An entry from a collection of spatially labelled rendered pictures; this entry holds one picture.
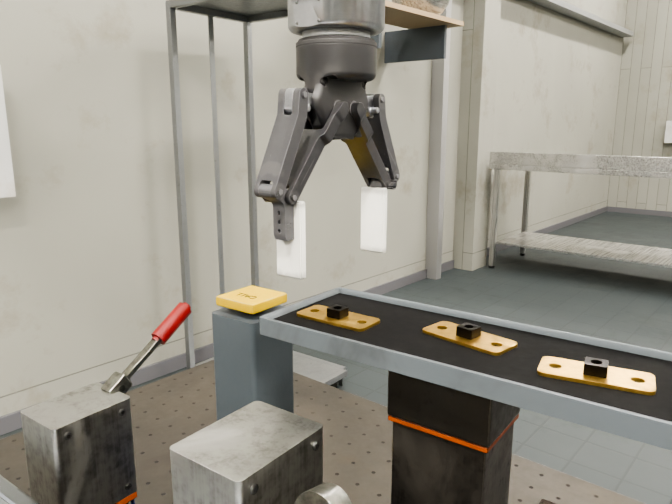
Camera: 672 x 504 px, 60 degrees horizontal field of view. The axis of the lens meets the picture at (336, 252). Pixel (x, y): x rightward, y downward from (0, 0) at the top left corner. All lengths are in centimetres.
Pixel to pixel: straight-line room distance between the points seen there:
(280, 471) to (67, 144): 260
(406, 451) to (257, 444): 16
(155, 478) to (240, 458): 77
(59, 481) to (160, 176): 263
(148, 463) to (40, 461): 59
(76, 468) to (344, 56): 49
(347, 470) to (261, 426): 71
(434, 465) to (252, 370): 23
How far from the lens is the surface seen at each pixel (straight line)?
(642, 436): 45
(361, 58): 54
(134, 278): 320
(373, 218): 63
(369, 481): 118
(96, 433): 69
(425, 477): 58
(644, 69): 1015
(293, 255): 52
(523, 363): 52
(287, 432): 50
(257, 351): 67
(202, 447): 49
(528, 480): 123
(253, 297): 68
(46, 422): 68
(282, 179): 49
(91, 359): 319
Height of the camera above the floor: 135
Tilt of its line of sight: 12 degrees down
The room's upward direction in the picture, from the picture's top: straight up
